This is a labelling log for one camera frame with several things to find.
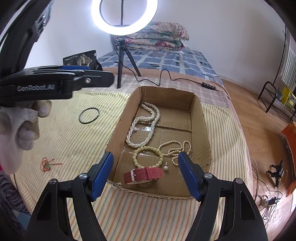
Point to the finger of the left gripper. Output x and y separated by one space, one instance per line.
91 79
74 67

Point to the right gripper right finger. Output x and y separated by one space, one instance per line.
241 217

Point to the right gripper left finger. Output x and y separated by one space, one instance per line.
50 219

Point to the white gloved left hand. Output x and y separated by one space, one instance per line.
19 130

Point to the black printed snack bag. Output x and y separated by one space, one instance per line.
86 59

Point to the black tripod stand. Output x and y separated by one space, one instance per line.
121 45

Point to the yellow striped cloth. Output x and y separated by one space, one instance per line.
75 136

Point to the black device on floor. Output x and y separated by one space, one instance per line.
278 174

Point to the floral folded quilt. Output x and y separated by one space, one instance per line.
164 36

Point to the cardboard box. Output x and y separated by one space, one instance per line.
181 119

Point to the pearl earring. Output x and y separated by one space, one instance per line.
165 168

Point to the blue patchwork bedspread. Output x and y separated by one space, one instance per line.
187 61

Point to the orange covered low table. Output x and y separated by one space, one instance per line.
289 135

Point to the black clothes rack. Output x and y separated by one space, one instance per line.
270 94

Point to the pink plaid bed sheet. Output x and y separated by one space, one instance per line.
208 92

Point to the yellow box on rack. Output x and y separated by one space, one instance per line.
288 99

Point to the striped hanging cloth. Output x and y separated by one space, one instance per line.
288 68

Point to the power strip with cables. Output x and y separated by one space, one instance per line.
273 205

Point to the white ring light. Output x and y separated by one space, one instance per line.
124 27

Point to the red strap watch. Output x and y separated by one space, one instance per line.
142 175

